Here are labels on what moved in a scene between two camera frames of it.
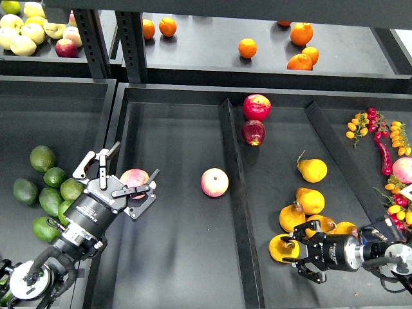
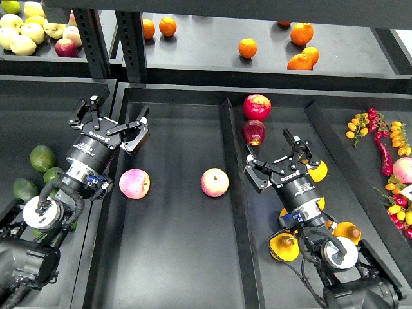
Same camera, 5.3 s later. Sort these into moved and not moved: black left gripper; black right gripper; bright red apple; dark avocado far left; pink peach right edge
Moved: black left gripper; black right gripper
Not moved: bright red apple; dark avocado far left; pink peach right edge
